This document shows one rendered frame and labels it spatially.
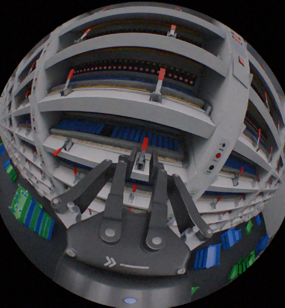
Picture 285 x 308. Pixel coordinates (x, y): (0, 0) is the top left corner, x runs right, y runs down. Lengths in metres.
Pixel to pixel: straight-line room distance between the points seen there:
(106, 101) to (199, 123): 0.22
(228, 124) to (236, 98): 0.08
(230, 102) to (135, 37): 0.27
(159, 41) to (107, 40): 0.13
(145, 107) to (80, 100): 0.17
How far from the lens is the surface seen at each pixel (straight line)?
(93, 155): 0.35
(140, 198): 0.47
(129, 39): 0.29
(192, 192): 0.39
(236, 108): 0.31
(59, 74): 0.57
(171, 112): 0.24
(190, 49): 0.28
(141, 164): 0.32
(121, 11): 0.44
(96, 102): 0.27
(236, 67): 0.34
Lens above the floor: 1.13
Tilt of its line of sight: 33 degrees down
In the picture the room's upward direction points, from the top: 14 degrees clockwise
